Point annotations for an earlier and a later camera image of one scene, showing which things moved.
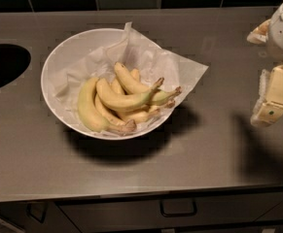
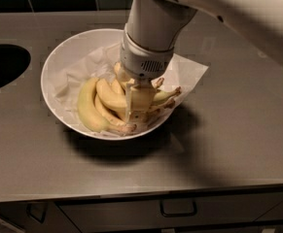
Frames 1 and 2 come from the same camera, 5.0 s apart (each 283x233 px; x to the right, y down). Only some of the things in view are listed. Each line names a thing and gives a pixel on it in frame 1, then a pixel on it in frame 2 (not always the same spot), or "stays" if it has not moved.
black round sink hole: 4,63 stays
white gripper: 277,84 to 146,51
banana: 159,97 stays
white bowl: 109,83 stays
